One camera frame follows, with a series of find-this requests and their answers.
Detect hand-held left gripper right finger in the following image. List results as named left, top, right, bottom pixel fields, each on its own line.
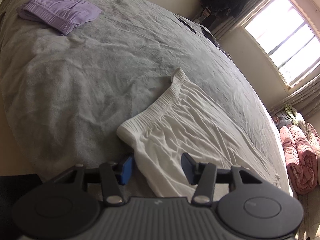
left=182, top=152, right=253, bottom=204

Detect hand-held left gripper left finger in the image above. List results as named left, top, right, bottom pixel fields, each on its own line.
left=51, top=155, right=134, bottom=205

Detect white pants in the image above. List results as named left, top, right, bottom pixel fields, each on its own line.
left=117, top=67, right=290, bottom=198

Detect pink folded quilt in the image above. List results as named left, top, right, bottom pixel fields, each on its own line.
left=279, top=125, right=318, bottom=195

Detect green patterned cloth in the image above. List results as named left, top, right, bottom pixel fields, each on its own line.
left=284, top=104, right=304, bottom=128

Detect pink pillow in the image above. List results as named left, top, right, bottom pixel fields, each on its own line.
left=306, top=122, right=320, bottom=155

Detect black tablet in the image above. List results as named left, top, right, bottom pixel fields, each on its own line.
left=201, top=26, right=215, bottom=40

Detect dark flat phone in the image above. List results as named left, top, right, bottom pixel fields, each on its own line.
left=179, top=17, right=196, bottom=33

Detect window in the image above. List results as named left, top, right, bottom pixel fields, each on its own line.
left=240, top=0, right=320, bottom=90

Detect purple folded shorts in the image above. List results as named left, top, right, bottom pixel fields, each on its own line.
left=17, top=0, right=102, bottom=36

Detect charging cable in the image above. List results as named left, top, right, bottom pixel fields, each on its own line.
left=214, top=39, right=232, bottom=60

